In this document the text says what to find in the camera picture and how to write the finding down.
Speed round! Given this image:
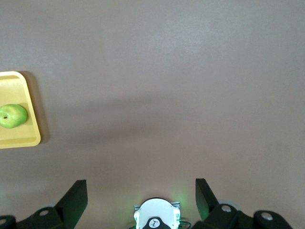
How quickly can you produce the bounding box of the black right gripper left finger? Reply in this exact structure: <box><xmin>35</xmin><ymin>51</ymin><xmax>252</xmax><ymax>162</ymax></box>
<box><xmin>0</xmin><ymin>180</ymin><xmax>88</xmax><ymax>229</ymax></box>

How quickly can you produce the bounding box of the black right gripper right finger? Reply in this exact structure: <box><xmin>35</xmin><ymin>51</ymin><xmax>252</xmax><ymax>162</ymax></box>
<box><xmin>192</xmin><ymin>178</ymin><xmax>295</xmax><ymax>229</ymax></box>

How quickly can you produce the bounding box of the green apple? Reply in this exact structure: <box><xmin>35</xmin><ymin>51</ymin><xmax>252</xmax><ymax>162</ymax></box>
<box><xmin>0</xmin><ymin>104</ymin><xmax>29</xmax><ymax>129</ymax></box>

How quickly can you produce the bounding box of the yellow plastic tray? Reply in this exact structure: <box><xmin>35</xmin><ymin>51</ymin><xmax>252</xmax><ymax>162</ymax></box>
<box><xmin>0</xmin><ymin>71</ymin><xmax>41</xmax><ymax>149</ymax></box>

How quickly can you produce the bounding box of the brown table cover sheet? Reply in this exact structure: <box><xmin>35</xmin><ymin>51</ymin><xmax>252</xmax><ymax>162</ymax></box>
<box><xmin>0</xmin><ymin>0</ymin><xmax>305</xmax><ymax>229</ymax></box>

